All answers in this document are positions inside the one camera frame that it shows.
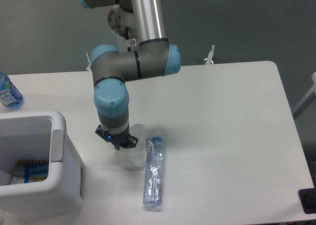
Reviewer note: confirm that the blue yellow snack packet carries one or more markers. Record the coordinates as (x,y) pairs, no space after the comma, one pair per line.
(31,171)

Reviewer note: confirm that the white plastic trash can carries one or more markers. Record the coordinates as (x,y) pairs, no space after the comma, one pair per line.
(39,135)

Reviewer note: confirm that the clear plastic bottle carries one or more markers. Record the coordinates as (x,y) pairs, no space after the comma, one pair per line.
(154,172)

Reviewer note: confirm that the blue labelled drink bottle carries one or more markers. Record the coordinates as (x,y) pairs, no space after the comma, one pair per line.
(10,96)

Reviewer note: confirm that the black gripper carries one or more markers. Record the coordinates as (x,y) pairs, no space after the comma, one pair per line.
(120,140)

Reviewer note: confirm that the white metal base frame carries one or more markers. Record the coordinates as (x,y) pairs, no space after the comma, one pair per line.
(208,60)

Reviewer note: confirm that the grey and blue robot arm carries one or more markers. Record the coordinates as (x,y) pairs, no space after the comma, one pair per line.
(111,69)

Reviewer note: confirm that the black clamp at table edge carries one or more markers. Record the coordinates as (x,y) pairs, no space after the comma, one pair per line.
(308,200)

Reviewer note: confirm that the white plastic wrapper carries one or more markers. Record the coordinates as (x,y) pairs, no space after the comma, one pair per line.
(134,159)

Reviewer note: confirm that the white metal frame at right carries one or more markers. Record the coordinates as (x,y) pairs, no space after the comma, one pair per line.
(306,100)

